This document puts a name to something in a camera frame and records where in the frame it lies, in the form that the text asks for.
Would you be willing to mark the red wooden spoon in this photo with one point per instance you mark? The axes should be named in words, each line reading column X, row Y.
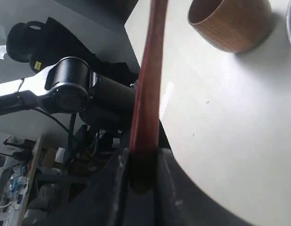
column 145, row 123

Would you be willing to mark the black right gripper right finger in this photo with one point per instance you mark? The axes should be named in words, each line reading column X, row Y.
column 180, row 202

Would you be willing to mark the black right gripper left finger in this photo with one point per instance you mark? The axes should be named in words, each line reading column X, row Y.
column 101, row 203

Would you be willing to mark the brown wooden cup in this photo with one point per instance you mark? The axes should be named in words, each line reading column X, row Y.
column 232, row 26

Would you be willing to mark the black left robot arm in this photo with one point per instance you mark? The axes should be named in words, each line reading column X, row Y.
column 69, row 87

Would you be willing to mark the cluttered background shelf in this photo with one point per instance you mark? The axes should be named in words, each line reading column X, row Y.
column 32, row 188

